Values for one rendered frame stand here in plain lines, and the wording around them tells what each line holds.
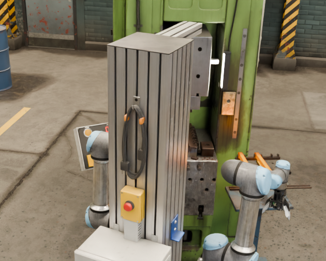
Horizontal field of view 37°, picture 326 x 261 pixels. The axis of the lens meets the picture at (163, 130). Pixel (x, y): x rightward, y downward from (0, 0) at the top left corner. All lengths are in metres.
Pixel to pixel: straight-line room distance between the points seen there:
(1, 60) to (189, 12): 4.63
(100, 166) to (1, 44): 5.14
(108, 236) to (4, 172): 3.28
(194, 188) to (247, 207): 1.30
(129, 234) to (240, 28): 1.76
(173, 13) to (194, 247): 1.75
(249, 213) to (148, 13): 1.56
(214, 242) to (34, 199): 2.65
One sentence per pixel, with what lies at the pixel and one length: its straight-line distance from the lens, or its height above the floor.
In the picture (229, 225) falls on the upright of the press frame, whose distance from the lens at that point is 3.98.
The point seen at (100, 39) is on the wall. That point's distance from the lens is 9.58.
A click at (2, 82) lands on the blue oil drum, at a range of 7.58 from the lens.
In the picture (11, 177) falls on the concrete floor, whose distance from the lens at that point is 5.17.
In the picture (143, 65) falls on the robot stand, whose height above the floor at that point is 1.97.
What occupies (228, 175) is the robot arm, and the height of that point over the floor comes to 1.41.
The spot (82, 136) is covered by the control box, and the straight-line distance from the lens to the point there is 3.19.
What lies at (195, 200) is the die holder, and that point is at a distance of 3.56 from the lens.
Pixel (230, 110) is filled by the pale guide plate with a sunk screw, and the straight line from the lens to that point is 3.48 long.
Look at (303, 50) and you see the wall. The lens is 9.31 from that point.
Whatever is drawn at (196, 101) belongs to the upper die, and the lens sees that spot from 3.29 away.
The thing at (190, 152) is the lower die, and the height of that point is 0.95.
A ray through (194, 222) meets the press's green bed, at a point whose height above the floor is 0.40.
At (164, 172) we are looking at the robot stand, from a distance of 1.89.
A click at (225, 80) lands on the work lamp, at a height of 1.45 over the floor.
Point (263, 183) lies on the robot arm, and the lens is 2.18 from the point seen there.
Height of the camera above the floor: 2.47
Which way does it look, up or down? 24 degrees down
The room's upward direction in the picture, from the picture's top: 2 degrees clockwise
